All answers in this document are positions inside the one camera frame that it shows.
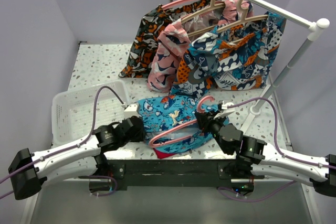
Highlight beige hanger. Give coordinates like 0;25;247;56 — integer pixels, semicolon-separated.
181;0;225;24
183;0;267;37

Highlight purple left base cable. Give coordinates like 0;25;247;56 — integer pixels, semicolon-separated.
78;175;118;197

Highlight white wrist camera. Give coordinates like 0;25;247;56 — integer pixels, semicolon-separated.
214;101;235;119
123;103;140;119

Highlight beige hanger front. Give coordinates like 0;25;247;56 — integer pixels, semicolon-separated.
183;0;267;37

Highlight white plastic basket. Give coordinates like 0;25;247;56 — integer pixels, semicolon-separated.
51;80;130;146

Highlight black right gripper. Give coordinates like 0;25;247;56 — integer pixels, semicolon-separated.
195;109;230;154

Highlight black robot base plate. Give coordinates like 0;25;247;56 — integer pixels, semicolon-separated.
89;159;264;192

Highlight beige hanger middle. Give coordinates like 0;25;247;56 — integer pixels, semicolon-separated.
181;0;225;24

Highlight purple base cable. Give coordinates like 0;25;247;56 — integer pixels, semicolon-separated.
78;175;118;197
216;180;297;203

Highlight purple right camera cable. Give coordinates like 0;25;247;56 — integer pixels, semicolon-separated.
222;97;336;169

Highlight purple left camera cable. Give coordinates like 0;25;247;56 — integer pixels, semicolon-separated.
0;85;127;200

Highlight red folded cloth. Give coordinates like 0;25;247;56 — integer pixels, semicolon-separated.
153;148;176;159

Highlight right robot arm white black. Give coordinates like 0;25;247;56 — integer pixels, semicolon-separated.
195;111;335;197

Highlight silver clothes rack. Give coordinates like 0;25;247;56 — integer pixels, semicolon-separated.
169;0;330;130

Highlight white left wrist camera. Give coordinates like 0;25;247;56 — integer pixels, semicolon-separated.
123;103;140;119

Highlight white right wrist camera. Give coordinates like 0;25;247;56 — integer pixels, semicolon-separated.
214;101;235;119

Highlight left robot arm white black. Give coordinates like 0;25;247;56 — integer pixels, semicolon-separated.
7;116;145;200

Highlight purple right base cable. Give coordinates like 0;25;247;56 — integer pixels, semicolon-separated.
216;180;297;203

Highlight purple camera cable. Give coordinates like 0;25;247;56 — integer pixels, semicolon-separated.
0;85;127;200
222;97;336;169

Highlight blue shark print shorts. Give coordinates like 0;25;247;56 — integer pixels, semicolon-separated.
137;95;218;155

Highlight black orange camo shorts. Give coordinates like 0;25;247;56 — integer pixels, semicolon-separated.
119;0;231;78

